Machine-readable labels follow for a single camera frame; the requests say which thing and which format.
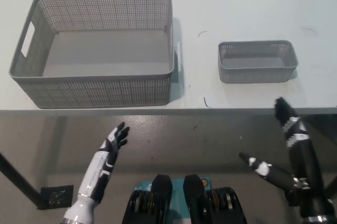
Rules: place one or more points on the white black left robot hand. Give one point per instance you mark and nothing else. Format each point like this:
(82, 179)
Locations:
(101, 166)

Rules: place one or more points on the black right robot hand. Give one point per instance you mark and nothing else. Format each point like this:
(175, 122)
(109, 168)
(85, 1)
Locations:
(305, 161)

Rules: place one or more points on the small grey perforated basket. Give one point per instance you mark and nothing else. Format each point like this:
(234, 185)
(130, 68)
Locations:
(256, 63)

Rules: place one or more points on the black teal robot torso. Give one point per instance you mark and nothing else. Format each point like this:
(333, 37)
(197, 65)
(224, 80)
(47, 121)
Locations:
(192, 197)

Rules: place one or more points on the large grey perforated basket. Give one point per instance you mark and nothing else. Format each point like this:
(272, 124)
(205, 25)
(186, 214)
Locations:
(105, 50)

